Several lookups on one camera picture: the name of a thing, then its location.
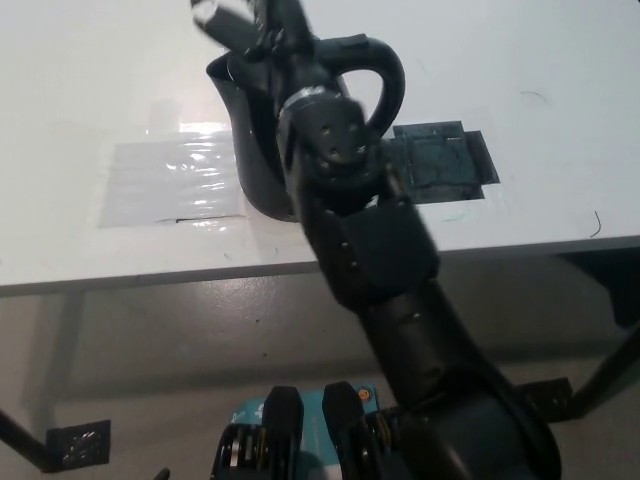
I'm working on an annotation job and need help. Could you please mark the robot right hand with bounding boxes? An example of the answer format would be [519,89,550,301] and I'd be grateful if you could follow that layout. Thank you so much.
[189,0,344,109]

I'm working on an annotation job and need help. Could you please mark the black electric kettle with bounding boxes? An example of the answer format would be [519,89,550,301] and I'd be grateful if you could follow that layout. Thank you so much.
[206,33,407,224]

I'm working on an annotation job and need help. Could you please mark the robot torso black teal blocks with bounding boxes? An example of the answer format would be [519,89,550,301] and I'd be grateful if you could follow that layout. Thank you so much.
[209,382,416,480]

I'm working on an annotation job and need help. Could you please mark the black tape patch on desk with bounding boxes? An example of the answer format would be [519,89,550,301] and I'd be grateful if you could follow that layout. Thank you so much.
[382,118,502,204]

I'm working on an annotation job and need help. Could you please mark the small black floor tape patch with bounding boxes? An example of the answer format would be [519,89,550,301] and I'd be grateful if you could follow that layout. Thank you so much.
[44,419,113,467]

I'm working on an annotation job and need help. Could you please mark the black table leg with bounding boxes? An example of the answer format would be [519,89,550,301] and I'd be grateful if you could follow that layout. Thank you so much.
[0,407,57,474]
[569,327,640,422]

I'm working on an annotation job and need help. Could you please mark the clear plastic sheet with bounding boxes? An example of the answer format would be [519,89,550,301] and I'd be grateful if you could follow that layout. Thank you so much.
[98,124,249,231]

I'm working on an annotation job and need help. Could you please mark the large black floor tape patch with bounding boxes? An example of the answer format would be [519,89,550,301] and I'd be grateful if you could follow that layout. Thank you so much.
[519,378,577,424]

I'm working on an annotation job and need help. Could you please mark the dark table underframe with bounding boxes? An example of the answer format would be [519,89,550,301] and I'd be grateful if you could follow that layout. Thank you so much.
[553,249,640,330]

